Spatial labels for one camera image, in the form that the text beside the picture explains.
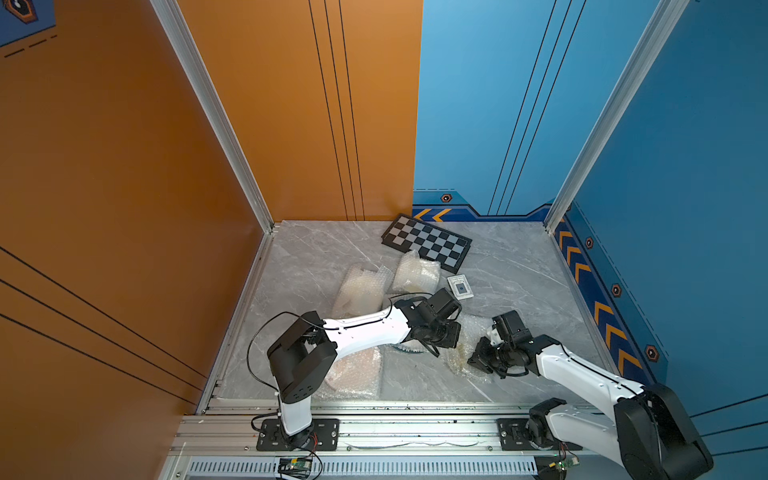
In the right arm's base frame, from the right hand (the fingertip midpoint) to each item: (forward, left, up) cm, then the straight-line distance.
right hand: (467, 361), depth 85 cm
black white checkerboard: (+43, +8, +4) cm, 43 cm away
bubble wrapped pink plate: (-5, +32, +2) cm, 32 cm away
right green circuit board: (-23, -19, -1) cm, 30 cm away
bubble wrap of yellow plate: (+8, -2, +4) cm, 9 cm away
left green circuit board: (-25, +45, -4) cm, 51 cm away
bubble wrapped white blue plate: (+3, +16, +3) cm, 17 cm away
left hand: (+4, +3, +8) cm, 9 cm away
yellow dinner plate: (-1, +3, +4) cm, 5 cm away
